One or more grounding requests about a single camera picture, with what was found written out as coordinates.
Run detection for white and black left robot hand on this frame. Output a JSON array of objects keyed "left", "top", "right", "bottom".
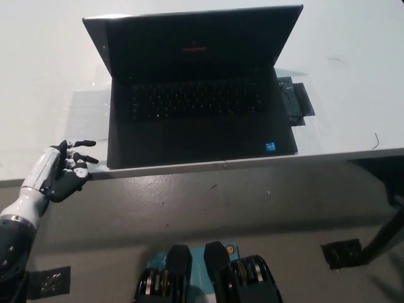
[{"left": 21, "top": 140, "right": 100, "bottom": 203}]

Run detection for black metal table leg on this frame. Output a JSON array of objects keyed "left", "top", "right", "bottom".
[{"left": 360, "top": 194, "right": 404, "bottom": 263}]

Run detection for black floor tape patch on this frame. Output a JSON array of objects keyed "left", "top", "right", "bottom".
[
  {"left": 319, "top": 238, "right": 372, "bottom": 271},
  {"left": 26, "top": 265, "right": 72, "bottom": 300}
]

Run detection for black tape patch on desk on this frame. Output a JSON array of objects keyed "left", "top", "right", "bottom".
[{"left": 276, "top": 76, "right": 316, "bottom": 128}]

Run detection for dark grey laptop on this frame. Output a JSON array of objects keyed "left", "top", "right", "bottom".
[{"left": 81, "top": 4, "right": 304, "bottom": 169}]

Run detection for black table frame bar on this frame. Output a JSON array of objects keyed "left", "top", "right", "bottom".
[{"left": 346, "top": 155, "right": 404, "bottom": 208}]

